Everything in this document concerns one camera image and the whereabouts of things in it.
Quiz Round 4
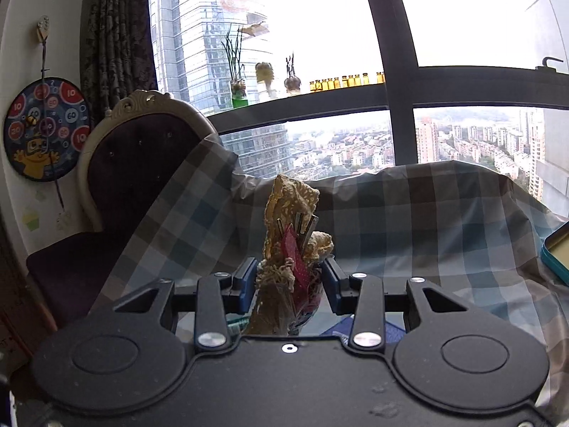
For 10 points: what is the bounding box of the purple upholstered chair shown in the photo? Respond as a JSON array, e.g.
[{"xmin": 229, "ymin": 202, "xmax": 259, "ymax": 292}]
[{"xmin": 26, "ymin": 90, "xmax": 220, "ymax": 327}]

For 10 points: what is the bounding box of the row of amber glass bottles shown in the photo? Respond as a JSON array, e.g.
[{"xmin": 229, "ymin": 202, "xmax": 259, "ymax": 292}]
[{"xmin": 309, "ymin": 71, "xmax": 385, "ymax": 94}]

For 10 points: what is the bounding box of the dark window handle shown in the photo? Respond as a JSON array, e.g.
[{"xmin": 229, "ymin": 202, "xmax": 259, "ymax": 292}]
[{"xmin": 536, "ymin": 56, "xmax": 569, "ymax": 74}]

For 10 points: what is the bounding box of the teal tin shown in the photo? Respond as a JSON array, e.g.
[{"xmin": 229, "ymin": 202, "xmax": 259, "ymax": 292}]
[{"xmin": 540, "ymin": 218, "xmax": 569, "ymax": 285}]

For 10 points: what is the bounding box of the green cupcake wall sticker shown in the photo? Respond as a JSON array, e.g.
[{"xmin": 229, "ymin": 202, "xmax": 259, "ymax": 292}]
[{"xmin": 22, "ymin": 205, "xmax": 43, "ymax": 232}]

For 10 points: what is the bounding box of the brown bulb plant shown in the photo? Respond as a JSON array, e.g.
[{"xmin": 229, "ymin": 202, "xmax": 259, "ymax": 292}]
[{"xmin": 283, "ymin": 52, "xmax": 303, "ymax": 97}]

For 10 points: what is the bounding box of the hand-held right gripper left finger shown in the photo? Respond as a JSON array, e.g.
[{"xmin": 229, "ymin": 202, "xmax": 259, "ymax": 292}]
[{"xmin": 113, "ymin": 257, "xmax": 259, "ymax": 350}]

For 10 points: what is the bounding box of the grey window frame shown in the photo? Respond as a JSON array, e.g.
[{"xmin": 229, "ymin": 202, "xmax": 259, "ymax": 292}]
[{"xmin": 147, "ymin": 0, "xmax": 569, "ymax": 165}]

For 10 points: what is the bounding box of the blue and brown checked cloth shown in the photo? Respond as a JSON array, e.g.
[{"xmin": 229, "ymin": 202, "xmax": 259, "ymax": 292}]
[{"xmin": 91, "ymin": 136, "xmax": 569, "ymax": 414}]

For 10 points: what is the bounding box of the green glass vase plant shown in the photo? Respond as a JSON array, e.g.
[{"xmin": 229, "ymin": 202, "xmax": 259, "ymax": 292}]
[{"xmin": 221, "ymin": 22, "xmax": 272, "ymax": 110}]

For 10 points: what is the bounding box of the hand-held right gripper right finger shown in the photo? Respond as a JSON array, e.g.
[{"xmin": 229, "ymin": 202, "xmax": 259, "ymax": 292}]
[{"xmin": 321, "ymin": 255, "xmax": 469, "ymax": 350}]

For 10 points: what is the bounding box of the dark patterned curtain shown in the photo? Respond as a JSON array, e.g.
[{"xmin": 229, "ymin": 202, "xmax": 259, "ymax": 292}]
[{"xmin": 80, "ymin": 0, "xmax": 160, "ymax": 118}]

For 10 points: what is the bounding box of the round cartoon dartboard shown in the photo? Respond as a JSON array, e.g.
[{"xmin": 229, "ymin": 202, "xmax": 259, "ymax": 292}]
[{"xmin": 4, "ymin": 77, "xmax": 92, "ymax": 183}]

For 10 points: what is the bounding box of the beige crochet lace pouch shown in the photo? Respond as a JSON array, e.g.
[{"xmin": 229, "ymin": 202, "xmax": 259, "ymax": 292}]
[{"xmin": 244, "ymin": 173, "xmax": 335, "ymax": 336}]

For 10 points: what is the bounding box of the wall hook with dark cord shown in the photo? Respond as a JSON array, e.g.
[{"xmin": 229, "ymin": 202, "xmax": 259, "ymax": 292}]
[{"xmin": 36, "ymin": 15, "xmax": 67, "ymax": 210}]

